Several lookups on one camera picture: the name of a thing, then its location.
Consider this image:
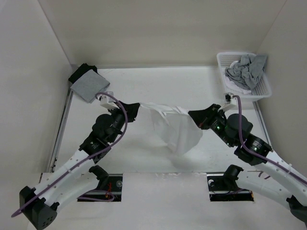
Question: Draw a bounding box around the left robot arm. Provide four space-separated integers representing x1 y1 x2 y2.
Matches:
19 102 140 230

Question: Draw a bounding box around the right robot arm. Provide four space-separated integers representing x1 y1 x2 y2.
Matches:
188 104 307 222

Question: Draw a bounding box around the white tank top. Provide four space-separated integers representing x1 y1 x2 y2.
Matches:
141 103 203 156

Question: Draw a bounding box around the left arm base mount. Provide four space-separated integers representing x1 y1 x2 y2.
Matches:
77 165 123 202

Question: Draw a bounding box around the folded black tank top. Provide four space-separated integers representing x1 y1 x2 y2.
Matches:
68 63 98 84

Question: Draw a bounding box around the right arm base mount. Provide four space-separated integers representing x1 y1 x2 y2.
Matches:
207 165 254 202

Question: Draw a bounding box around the left metal table rail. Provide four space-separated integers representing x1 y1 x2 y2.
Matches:
46 89 73 173

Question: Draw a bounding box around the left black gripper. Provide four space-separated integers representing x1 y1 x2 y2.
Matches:
107 101 140 143

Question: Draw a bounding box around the grey crumpled tank top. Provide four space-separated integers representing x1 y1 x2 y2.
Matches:
225 55 268 90

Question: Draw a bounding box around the folded grey tank top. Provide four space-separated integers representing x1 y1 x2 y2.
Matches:
71 70 110 103

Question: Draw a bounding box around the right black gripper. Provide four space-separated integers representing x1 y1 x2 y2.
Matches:
188 103 236 147

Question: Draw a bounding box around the white plastic basket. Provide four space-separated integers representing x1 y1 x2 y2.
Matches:
216 51 272 102

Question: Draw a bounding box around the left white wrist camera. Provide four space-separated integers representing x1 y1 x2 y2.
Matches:
96 93 119 110

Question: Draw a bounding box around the white garment in basket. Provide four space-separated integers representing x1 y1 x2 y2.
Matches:
224 61 253 94

